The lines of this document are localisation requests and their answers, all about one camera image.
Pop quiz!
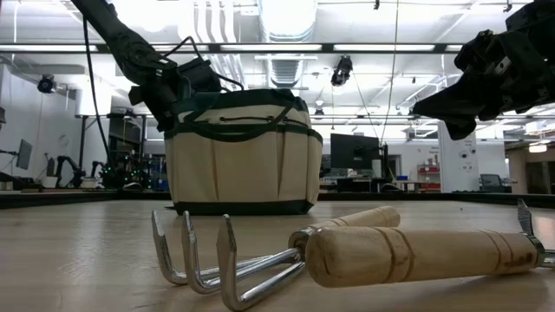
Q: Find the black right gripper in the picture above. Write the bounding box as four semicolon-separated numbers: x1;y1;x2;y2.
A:
411;25;555;140

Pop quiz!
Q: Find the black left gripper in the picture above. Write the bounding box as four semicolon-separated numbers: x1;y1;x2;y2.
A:
128;64;181;131

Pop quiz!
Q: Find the wooden-handled three-tine rake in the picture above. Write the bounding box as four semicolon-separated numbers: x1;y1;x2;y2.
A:
150;205;402;312

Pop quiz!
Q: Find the wooden-handled hand fork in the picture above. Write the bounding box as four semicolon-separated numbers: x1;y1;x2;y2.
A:
304;198;555;289

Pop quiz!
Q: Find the white pillar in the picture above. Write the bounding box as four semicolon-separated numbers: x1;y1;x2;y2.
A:
437;120;480;193

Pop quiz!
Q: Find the red shelf unit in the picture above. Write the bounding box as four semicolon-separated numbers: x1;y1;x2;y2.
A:
417;164;441;192

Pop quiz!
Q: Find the black computer monitor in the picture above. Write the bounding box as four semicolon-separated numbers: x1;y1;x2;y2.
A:
330;133;382;171

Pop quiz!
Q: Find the black overhead crossbar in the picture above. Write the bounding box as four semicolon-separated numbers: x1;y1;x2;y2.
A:
0;42;465;55

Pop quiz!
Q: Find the small tilted monitor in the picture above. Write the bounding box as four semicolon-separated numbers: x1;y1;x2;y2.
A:
16;139;34;171

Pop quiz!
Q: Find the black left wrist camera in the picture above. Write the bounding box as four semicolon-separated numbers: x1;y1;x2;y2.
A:
176;57;223;94

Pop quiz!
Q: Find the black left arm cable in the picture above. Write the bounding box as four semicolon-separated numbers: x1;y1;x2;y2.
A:
81;16;112;168

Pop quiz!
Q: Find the black aluminium table frame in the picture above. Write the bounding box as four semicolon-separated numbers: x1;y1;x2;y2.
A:
0;189;555;210

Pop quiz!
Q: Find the black wall-mounted camera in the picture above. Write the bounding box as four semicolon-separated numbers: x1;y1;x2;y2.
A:
36;74;57;94

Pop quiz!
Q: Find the black ceiling-hung camera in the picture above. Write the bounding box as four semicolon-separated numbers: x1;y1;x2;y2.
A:
330;55;354;87

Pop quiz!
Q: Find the silver ventilation duct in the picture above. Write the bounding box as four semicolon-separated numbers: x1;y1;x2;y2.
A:
258;0;320;88

